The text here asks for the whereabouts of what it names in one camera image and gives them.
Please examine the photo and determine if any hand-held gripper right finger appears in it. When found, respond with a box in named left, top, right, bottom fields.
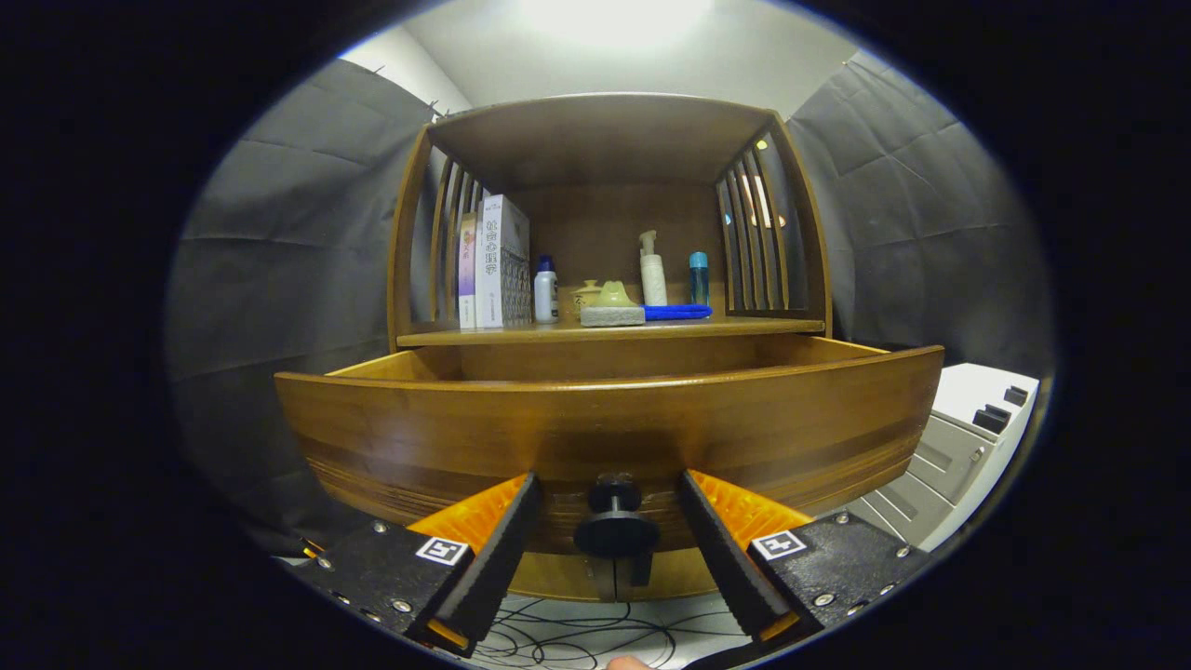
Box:
left=677, top=469, right=931, bottom=645

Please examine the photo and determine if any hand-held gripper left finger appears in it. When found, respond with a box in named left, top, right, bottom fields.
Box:
left=290, top=471, right=543, bottom=659

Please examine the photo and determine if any black round drawer knob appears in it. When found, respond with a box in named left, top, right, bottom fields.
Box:
left=573, top=475, right=661, bottom=559

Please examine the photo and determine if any brown wooden drawer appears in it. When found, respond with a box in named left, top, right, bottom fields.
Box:
left=274, top=333, right=945, bottom=559

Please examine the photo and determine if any wooden cabinet door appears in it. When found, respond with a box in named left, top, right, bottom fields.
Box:
left=510, top=551, right=610, bottom=601
left=614, top=549, right=722, bottom=599

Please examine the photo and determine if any wooden countertop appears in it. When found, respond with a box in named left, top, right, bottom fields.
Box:
left=397, top=302, right=826, bottom=348

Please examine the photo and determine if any white plastic drawer unit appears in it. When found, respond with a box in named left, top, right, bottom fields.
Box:
left=842, top=363, right=1041, bottom=552

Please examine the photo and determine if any brown wooden cabinet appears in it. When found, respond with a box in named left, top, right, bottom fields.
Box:
left=387, top=93, right=832, bottom=603

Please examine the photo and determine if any white bottle with blue cap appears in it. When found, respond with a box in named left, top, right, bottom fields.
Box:
left=534, top=255, right=560, bottom=324

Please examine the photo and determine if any white pump bottle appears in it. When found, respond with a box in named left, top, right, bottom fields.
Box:
left=638, top=230, right=669, bottom=307

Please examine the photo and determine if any thin pink book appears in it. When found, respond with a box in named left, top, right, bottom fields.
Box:
left=458, top=212, right=478, bottom=329

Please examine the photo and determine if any thick white book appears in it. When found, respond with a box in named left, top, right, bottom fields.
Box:
left=475, top=194, right=532, bottom=328

